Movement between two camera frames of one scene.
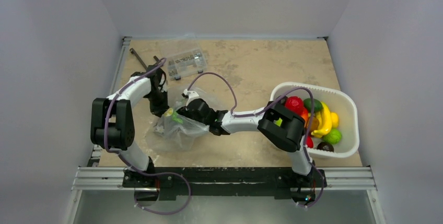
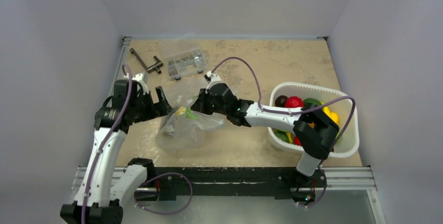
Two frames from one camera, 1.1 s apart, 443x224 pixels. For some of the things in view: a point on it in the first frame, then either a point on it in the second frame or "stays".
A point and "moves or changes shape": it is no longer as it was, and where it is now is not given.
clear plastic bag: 174,131 moves or changes shape
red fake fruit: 295,104 stays
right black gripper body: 186,113 to 207,101
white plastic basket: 341,103 stays
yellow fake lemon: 335,119 stays
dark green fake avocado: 317,105 stays
